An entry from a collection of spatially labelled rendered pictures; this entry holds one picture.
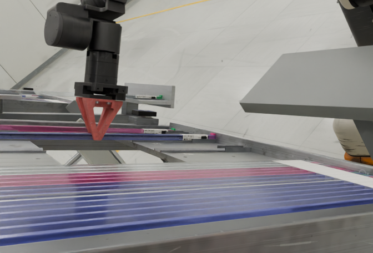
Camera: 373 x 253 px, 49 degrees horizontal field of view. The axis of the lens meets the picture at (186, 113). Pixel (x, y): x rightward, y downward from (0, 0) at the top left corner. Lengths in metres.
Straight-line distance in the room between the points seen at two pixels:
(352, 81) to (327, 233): 0.73
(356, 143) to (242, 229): 1.26
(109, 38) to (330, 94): 0.56
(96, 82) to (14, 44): 7.72
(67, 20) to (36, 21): 7.84
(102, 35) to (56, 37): 0.08
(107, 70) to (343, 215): 0.48
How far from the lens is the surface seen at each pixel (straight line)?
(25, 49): 8.45
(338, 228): 0.37
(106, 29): 0.72
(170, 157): 0.64
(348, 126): 1.50
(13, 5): 8.49
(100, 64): 0.72
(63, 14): 0.70
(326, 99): 1.03
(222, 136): 0.84
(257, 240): 0.30
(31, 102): 1.69
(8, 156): 0.57
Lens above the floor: 1.15
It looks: 24 degrees down
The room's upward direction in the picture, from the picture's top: 35 degrees counter-clockwise
